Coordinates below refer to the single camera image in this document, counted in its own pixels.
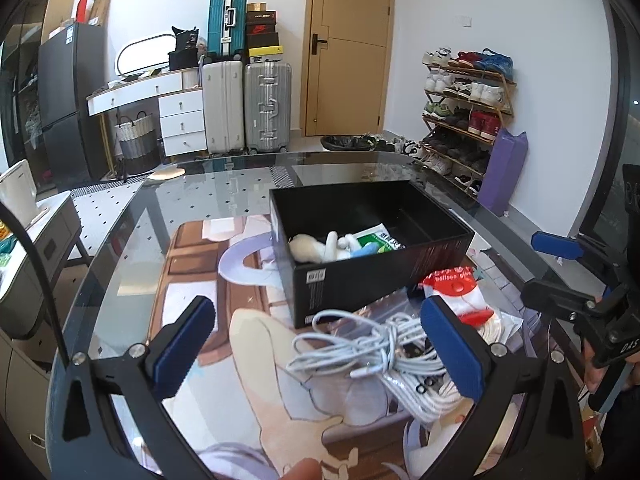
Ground white flat packet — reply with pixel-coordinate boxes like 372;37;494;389
492;307;527;356

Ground wooden shoe rack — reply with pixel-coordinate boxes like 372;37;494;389
420;47;516;196

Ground glass display cabinet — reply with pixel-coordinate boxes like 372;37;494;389
0;20;44;176

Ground black round bin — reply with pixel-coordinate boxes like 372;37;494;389
320;135;376;153

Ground purple bag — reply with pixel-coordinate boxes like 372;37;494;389
477;127;530;216

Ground grey side cabinet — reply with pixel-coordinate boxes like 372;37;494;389
0;190;94;341

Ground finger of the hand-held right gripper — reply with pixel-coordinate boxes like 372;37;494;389
520;277;609;334
531;230;624;287

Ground thin white cable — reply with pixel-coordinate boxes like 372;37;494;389
291;310;437;382

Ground red and white carton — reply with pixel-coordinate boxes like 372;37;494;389
582;409;607;467

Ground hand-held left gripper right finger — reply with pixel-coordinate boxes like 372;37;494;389
419;296;587;480

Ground oval mirror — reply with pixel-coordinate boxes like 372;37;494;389
116;31;176;79

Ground loose sneakers pile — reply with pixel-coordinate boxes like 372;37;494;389
360;132;427;157

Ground teal suitcase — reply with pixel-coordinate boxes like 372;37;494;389
207;0;248;59

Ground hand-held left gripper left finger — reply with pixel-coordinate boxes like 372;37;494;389
52;295;217;480

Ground woven laundry basket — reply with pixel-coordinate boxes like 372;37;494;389
114;112;160;176

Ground white plush toy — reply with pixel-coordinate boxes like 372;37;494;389
290;231;362;263

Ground red and white packet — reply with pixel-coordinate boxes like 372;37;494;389
419;266;501;326

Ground black cardboard box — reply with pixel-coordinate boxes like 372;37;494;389
269;179;476;330

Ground green and white packet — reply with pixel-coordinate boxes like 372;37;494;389
352;224;405;256

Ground cartoon printed mat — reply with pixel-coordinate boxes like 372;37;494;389
150;215;551;480

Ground white dresser desk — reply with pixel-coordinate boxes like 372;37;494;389
86;67;208;157

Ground white suitcase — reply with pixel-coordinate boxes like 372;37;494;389
202;60;246;155

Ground person's right hand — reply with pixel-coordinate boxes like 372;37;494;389
582;351;604;394

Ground tan wooden door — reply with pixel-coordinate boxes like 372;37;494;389
302;0;396;137

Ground thick white cable coil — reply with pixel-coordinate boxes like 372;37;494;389
384;319;506;424

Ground person's left hand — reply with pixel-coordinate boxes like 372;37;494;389
280;459;324;480

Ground large flat cardboard box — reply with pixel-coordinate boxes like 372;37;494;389
40;0;81;43

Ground silver suitcase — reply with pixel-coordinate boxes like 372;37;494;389
244;62;293;155

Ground white tabletop device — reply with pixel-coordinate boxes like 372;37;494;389
0;159;51;226

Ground black cable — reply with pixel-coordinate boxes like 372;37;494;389
0;200;71;367

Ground rows of assorted shoes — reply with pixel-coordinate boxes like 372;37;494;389
421;47;515;195

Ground black refrigerator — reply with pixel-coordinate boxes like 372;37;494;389
37;22;108;179

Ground black bag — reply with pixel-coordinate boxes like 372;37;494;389
168;25;201;72

